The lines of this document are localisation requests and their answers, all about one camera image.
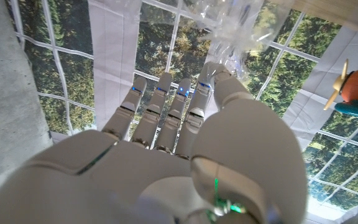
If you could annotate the printed window forest backdrop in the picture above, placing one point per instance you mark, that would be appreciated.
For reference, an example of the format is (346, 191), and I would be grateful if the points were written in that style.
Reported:
(113, 56)

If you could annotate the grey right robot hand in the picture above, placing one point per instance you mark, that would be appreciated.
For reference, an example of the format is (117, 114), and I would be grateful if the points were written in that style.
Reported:
(166, 174)

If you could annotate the clear plastic wrap sheet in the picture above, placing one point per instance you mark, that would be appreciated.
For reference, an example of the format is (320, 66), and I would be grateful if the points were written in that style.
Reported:
(235, 31)

